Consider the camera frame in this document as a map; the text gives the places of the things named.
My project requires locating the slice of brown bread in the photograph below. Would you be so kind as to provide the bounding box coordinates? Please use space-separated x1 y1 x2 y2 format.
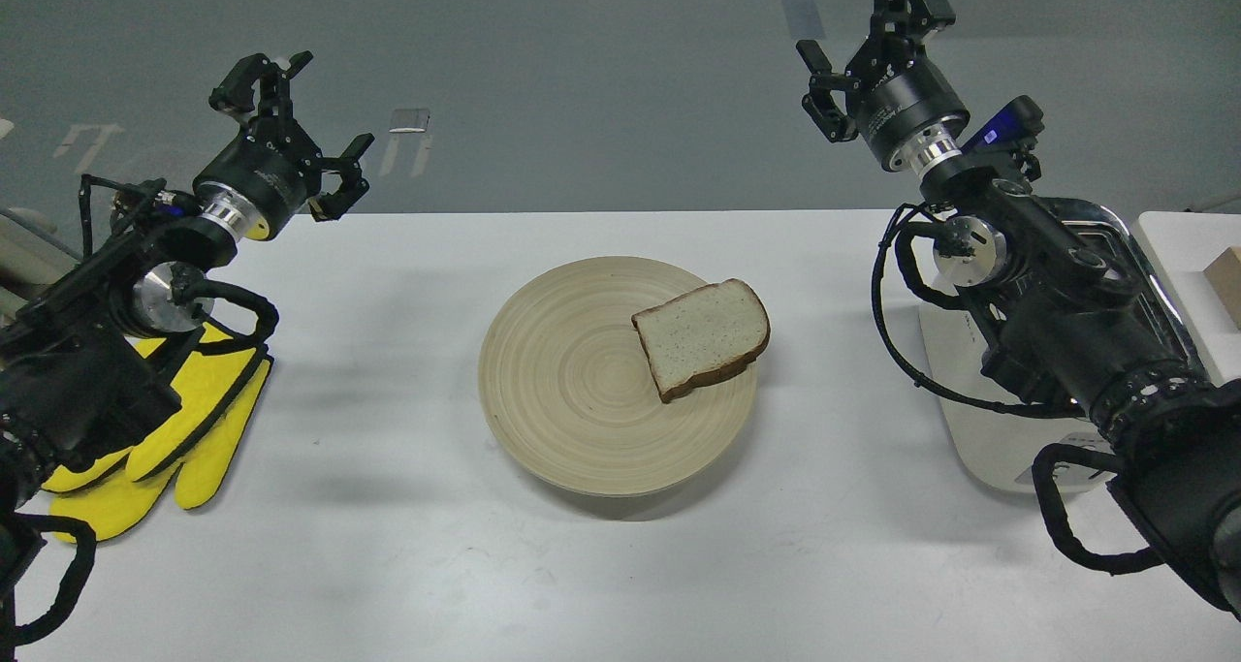
630 278 771 404

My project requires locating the round wooden plate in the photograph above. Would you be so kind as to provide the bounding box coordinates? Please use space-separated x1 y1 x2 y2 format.
478 256 759 497

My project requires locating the white side table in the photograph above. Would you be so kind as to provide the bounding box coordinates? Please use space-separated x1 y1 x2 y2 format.
1134 211 1240 385

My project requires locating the yellow oven mitt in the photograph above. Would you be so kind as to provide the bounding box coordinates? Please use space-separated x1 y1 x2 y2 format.
43 347 274 540

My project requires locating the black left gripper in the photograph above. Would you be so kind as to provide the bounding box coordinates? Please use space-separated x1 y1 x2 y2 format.
194 51 375 241

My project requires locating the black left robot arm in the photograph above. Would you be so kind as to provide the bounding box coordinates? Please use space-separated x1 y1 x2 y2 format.
2 51 375 661

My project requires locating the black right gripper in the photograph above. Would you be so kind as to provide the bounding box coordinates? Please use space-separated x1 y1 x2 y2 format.
795 0 970 173

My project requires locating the small wooden block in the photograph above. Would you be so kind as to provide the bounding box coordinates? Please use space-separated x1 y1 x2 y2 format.
1203 245 1241 330

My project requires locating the cream and chrome toaster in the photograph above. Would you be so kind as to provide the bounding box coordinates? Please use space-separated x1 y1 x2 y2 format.
918 197 1212 494

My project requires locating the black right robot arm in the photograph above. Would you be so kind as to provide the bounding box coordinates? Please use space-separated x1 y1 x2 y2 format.
795 0 1239 615

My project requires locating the grey floor socket plate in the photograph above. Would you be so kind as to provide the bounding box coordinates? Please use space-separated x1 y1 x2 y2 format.
387 109 429 135

